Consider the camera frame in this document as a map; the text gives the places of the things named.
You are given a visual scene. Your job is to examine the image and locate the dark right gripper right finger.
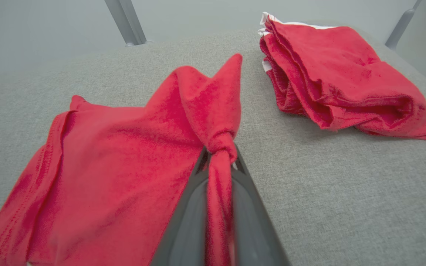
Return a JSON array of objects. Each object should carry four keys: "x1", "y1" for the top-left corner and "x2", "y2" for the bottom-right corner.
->
[{"x1": 231, "y1": 145, "x2": 291, "y2": 266}]

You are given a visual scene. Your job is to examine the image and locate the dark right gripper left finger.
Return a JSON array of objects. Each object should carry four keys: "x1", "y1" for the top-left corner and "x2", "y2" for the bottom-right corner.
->
[{"x1": 150, "y1": 147, "x2": 211, "y2": 266}]

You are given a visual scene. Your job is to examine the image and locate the red Bulls basketball jersey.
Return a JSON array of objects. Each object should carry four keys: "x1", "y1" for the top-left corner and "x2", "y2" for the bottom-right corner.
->
[{"x1": 0, "y1": 54, "x2": 243, "y2": 266}]

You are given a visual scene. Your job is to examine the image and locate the red shorts with white stripe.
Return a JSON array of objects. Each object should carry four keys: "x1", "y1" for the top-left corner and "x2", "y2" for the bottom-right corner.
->
[{"x1": 258, "y1": 12, "x2": 426, "y2": 140}]

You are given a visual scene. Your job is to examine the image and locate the grey metal partition post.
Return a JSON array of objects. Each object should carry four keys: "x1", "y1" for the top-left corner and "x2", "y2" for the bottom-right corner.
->
[
  {"x1": 119, "y1": 0, "x2": 148, "y2": 45},
  {"x1": 105, "y1": 0, "x2": 138, "y2": 47},
  {"x1": 385, "y1": 0, "x2": 422, "y2": 50}
]

